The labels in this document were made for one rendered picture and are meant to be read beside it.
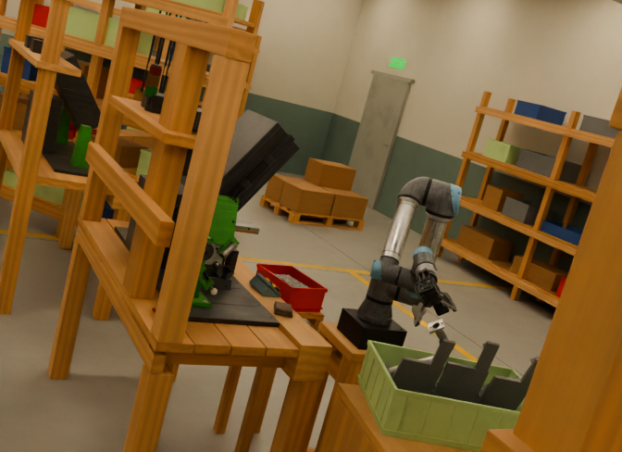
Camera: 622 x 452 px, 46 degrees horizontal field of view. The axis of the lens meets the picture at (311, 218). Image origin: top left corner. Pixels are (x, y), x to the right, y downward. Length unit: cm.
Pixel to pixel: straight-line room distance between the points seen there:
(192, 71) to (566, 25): 745
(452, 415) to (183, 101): 145
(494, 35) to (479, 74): 55
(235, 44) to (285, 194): 709
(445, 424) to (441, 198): 89
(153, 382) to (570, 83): 756
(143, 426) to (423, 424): 96
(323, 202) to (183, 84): 679
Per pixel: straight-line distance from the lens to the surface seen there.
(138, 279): 285
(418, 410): 252
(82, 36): 633
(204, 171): 237
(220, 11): 572
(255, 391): 350
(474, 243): 927
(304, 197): 915
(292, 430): 294
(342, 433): 274
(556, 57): 967
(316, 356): 281
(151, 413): 266
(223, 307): 293
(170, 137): 263
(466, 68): 1085
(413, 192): 292
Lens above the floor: 188
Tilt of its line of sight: 11 degrees down
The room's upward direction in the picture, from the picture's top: 15 degrees clockwise
